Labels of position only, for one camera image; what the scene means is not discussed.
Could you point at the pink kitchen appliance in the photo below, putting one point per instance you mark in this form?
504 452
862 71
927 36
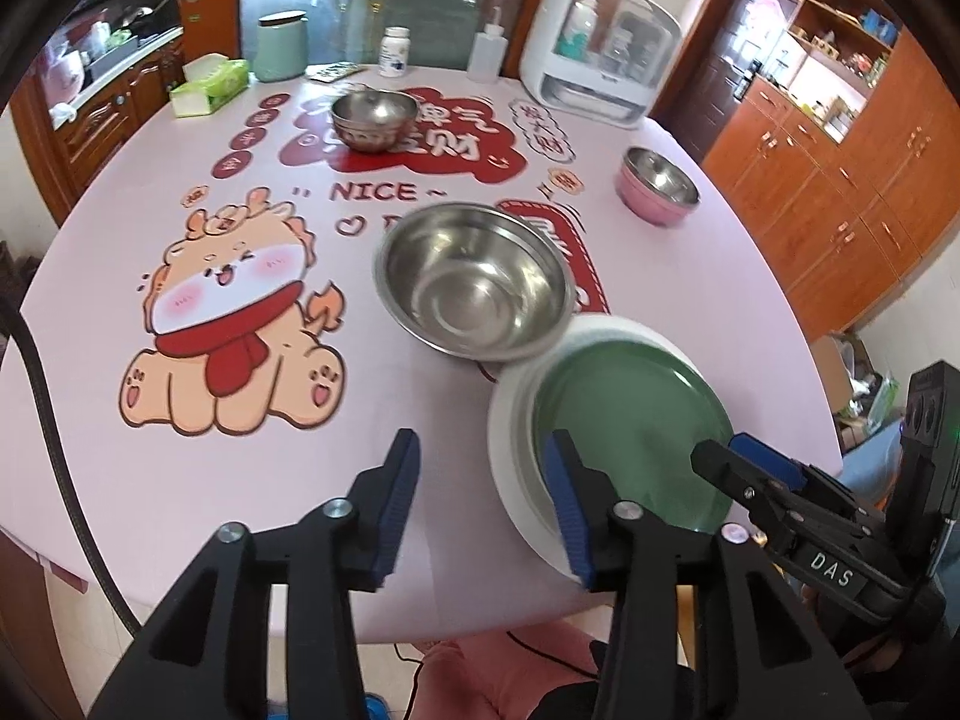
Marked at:
61 64

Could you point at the green tissue box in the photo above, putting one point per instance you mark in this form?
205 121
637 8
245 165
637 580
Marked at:
210 86

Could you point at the pink bowl with steel lining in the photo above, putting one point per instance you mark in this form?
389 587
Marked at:
652 211

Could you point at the person's pink clothing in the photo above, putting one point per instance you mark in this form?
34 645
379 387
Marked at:
487 675

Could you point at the small flat printed card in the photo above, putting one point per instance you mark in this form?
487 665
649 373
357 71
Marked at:
337 72

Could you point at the wooden kitchen base cabinet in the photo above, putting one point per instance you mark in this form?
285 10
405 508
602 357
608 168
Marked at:
97 120

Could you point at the small steel bowl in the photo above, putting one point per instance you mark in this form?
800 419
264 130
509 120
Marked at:
373 127

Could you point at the glass sliding door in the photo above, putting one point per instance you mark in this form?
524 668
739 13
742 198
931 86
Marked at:
435 0

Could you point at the translucent squeeze bottle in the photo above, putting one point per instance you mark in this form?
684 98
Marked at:
485 56

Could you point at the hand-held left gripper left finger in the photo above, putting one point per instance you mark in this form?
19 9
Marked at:
397 502

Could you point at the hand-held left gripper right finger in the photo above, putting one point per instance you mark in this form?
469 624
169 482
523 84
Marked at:
562 510

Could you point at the brown wooden wall cabinets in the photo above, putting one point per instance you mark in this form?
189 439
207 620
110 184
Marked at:
825 202

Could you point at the green plate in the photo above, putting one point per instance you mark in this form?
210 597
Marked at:
637 420

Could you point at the mint green canister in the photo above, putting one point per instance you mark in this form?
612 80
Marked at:
281 49

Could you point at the large steel bowl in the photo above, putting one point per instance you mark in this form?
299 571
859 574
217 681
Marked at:
472 292

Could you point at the brown wooden door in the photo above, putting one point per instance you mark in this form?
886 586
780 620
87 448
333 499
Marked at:
742 37

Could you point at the white bottle with green label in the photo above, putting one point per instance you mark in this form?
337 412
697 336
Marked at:
581 34

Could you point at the plain white plate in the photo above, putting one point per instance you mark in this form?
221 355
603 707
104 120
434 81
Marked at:
496 435

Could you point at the white countertop sterilizer cabinet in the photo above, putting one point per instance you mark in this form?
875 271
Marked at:
555 82

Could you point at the clear plastic bottle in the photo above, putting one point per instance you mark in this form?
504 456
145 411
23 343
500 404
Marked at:
619 52

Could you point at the cardboard box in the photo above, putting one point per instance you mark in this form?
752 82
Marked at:
851 382

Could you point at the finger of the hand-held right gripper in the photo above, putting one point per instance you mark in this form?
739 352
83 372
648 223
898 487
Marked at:
772 457
739 476

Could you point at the white pill bottle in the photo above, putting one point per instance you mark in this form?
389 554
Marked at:
394 52

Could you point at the wooden open shelf unit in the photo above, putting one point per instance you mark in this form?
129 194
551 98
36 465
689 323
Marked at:
840 45

